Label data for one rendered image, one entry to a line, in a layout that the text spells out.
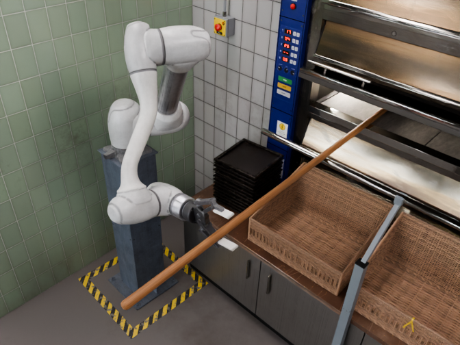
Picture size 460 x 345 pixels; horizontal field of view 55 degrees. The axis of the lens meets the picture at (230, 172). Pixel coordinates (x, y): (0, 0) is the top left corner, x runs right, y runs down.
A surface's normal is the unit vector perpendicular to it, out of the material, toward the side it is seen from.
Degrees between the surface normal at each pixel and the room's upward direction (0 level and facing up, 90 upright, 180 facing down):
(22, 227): 90
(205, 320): 0
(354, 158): 70
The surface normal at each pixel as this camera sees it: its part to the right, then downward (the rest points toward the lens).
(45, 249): 0.73, 0.42
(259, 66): -0.69, 0.41
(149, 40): 0.16, -0.04
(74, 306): 0.04, -0.81
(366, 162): -0.63, 0.11
